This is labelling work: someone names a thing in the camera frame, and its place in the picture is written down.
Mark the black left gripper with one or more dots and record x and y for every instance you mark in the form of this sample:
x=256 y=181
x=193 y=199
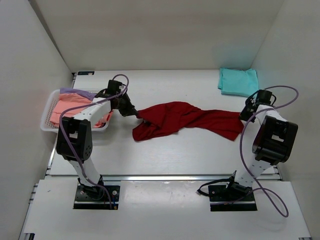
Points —
x=130 y=109

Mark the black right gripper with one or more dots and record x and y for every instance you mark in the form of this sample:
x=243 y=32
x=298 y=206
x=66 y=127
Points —
x=243 y=116

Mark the red t-shirt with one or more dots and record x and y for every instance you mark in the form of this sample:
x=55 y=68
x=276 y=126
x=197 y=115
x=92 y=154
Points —
x=168 y=118

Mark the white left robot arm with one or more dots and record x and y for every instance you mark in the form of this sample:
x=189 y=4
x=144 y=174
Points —
x=76 y=122

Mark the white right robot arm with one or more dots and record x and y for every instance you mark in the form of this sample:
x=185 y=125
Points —
x=272 y=145

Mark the turquoise folded t-shirt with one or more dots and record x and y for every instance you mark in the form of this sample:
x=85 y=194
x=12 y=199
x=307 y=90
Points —
x=236 y=82

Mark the purple t-shirt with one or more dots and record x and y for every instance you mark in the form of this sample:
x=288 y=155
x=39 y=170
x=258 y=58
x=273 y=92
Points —
x=82 y=93

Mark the blue label sticker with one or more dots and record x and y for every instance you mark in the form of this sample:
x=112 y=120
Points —
x=85 y=73

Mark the pink t-shirt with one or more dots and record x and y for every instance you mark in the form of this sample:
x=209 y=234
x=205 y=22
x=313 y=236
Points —
x=72 y=100

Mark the white plastic basket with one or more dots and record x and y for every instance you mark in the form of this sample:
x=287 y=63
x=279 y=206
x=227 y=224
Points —
x=46 y=123

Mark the aluminium table rail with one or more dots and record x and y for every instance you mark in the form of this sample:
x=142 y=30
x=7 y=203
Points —
x=164 y=178

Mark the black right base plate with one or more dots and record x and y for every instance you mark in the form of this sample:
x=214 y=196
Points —
x=225 y=195

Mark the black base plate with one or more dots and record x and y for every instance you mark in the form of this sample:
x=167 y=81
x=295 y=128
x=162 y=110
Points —
x=96 y=198
x=225 y=195

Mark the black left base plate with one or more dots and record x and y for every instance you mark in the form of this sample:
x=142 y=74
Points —
x=96 y=198

